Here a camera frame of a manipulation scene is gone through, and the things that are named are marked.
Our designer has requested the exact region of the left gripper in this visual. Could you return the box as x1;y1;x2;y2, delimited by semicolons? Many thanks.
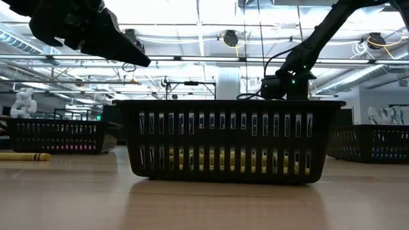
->
29;0;152;68

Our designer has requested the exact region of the black slotted plastic basket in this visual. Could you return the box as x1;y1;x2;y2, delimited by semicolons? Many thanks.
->
8;118;122;155
113;99;347;185
326;124;409;164

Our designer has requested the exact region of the yellow crayon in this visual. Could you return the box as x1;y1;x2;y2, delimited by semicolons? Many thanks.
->
169;148;311;176
0;152;52;162

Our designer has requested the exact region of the pink crayon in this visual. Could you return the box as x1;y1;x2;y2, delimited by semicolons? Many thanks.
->
41;142;96;151

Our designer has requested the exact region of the blue crayon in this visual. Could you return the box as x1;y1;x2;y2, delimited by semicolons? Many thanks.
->
372;149;407;160

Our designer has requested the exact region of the grey ceiling pipe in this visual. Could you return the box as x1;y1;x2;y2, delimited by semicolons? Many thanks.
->
0;79;142;86

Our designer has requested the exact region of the black cabinet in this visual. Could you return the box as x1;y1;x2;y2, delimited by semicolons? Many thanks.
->
101;104;124;124

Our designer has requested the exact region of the white robot figure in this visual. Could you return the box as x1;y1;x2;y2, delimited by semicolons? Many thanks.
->
9;88;38;119

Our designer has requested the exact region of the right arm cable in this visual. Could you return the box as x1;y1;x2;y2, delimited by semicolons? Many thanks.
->
236;46;300;100

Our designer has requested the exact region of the thin black hanging cable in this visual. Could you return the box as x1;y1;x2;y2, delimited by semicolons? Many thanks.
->
242;0;249;96

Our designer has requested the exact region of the black cable with coil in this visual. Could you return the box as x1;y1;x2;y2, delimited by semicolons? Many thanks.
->
257;0;266;79

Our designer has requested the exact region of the black metal cage frame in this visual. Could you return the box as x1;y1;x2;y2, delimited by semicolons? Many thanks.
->
53;108;96;121

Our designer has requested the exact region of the long ceiling light rail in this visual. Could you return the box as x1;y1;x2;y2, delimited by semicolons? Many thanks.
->
0;54;409;65

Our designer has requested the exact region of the black stand frame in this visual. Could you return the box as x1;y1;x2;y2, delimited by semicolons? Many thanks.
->
165;80;217;100

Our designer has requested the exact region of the blue white wall picture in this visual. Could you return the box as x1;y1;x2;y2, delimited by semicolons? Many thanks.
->
367;104;409;126

